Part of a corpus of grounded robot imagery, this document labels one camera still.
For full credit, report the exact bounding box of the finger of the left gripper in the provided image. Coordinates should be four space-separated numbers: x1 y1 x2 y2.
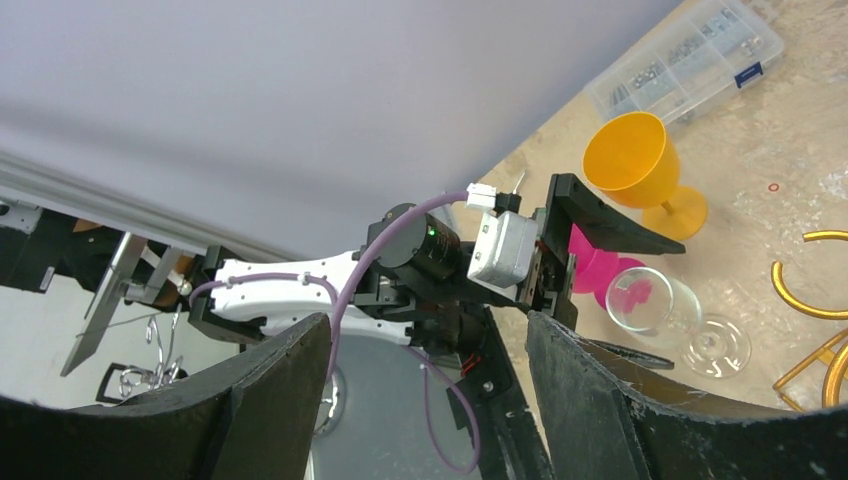
583 339 675 371
546 173 686 255

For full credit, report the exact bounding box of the yellow handled screwdriver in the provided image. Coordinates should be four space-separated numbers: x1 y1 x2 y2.
511 169 527 195

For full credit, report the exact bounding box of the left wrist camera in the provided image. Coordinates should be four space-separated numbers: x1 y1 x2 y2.
466 183 538 299

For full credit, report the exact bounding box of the orange wine glass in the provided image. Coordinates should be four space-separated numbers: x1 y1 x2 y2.
582 111 708 241

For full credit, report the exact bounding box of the pink wine glass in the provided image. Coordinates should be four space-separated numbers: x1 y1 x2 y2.
568 225 645 310

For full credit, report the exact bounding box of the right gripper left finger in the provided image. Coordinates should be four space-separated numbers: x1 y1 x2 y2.
1 313 331 479

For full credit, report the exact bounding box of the gold wire glass rack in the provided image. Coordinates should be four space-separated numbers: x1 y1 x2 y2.
770 260 847 412

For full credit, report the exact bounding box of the clear plastic organizer box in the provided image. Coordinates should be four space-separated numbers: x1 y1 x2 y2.
584 1 784 131

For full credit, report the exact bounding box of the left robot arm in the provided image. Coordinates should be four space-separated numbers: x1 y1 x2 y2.
188 173 685 362

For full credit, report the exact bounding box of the clear wine glass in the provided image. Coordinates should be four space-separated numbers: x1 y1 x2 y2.
605 266 753 379

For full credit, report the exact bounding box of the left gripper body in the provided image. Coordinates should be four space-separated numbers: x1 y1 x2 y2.
517 207 578 330

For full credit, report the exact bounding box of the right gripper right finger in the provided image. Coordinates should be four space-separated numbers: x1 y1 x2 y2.
526 312 847 479

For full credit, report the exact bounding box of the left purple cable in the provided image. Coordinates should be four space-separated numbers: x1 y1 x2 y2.
188 190 484 476

